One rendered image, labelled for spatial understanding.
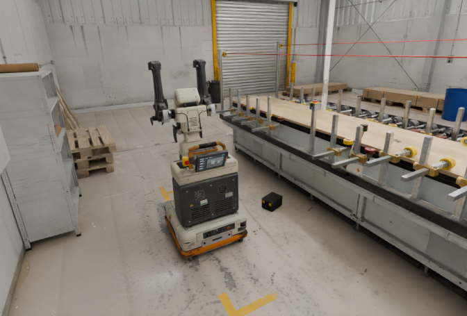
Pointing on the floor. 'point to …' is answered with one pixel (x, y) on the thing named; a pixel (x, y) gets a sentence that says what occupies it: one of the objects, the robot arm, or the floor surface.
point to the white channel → (328, 20)
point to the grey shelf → (37, 157)
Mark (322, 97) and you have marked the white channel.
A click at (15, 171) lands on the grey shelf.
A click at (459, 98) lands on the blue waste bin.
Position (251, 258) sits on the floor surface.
